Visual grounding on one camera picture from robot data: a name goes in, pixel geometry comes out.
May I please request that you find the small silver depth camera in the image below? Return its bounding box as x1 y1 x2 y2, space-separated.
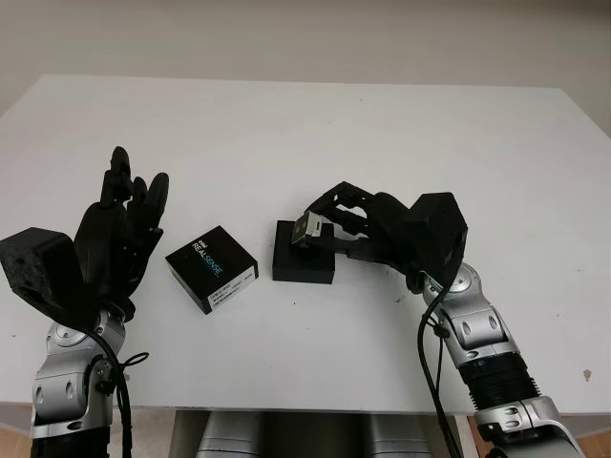
291 212 335 248

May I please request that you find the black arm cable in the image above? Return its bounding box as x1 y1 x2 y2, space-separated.
85 328 150 458
414 281 459 458

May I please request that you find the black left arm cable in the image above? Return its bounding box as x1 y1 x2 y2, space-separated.
85 328 150 458

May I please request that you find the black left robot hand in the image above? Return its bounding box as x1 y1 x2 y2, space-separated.
71 146 169 311

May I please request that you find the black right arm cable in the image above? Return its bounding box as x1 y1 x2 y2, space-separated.
414 281 459 458

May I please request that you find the black box base with foam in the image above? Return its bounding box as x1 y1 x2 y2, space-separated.
271 219 337 285

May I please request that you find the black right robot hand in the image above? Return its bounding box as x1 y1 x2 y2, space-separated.
304 180 422 281

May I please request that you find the grey and black robot torso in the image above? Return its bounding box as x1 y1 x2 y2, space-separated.
200 409 459 458

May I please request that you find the black RealSense box lid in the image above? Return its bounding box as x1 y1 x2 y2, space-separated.
164 224 260 316

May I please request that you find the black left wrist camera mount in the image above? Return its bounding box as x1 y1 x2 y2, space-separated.
0 230 92 325

